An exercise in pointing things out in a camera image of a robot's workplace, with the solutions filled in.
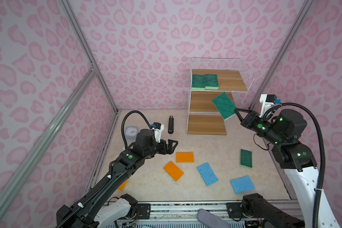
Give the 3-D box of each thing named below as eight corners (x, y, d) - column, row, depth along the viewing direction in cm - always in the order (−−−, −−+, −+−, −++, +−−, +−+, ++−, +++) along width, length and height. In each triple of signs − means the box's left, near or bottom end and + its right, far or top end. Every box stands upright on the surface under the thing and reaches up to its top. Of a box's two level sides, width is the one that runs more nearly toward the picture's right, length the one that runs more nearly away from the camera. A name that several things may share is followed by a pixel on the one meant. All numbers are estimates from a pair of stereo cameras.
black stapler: (168, 134, 108) (168, 132, 105) (169, 118, 118) (168, 116, 115) (173, 134, 108) (173, 131, 105) (173, 118, 118) (173, 116, 115)
